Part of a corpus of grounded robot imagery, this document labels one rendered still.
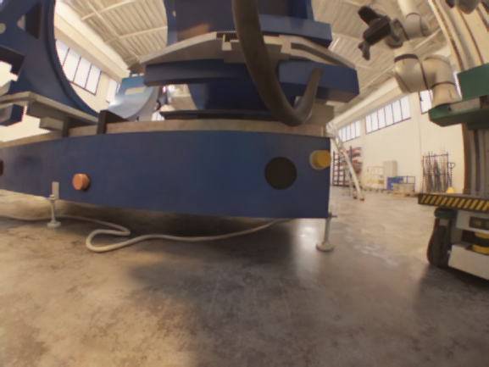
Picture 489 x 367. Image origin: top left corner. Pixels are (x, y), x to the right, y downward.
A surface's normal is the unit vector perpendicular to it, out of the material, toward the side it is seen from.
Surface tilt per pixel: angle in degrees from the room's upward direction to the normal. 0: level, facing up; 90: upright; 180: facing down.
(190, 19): 137
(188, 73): 90
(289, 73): 90
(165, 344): 0
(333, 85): 90
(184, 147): 90
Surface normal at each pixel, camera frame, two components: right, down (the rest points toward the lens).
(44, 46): 1.00, 0.04
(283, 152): -0.01, 0.02
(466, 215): -0.99, -0.04
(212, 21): -0.04, 0.76
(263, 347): 0.04, -1.00
